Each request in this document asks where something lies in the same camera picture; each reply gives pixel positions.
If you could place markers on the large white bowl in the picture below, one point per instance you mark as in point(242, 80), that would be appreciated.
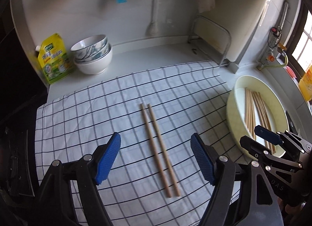
point(97, 66)

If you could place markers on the yellow seasoning pouch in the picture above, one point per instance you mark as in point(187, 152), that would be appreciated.
point(53, 59)

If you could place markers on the gas valve with orange knob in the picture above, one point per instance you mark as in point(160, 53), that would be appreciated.
point(266, 59)

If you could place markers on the metal cutting board rack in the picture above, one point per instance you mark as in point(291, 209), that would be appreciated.
point(210, 38)

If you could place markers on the blue patterned bowl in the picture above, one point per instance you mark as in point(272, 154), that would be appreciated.
point(83, 46)
point(96, 54)

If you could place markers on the white round tray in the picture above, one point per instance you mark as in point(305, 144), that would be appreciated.
point(235, 111)

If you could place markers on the white hanging brush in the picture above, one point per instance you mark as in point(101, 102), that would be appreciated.
point(152, 28)

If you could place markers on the yellow cooking oil bottle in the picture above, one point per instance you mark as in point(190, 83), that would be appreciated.
point(305, 85)

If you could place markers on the upper blue patterned bowl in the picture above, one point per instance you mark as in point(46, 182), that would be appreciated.
point(83, 46)

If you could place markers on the white black checkered cloth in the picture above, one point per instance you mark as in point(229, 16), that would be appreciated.
point(185, 99)

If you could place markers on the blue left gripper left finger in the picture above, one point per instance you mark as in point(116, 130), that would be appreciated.
point(104, 157)

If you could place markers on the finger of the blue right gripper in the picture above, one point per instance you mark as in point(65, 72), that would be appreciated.
point(253, 148)
point(267, 135)

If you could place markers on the person's right hand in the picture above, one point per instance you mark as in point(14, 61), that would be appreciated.
point(289, 214)

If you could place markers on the pink plastic dish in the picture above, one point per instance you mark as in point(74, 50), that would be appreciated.
point(290, 72)

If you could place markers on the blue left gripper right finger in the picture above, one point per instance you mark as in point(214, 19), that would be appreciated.
point(204, 157)

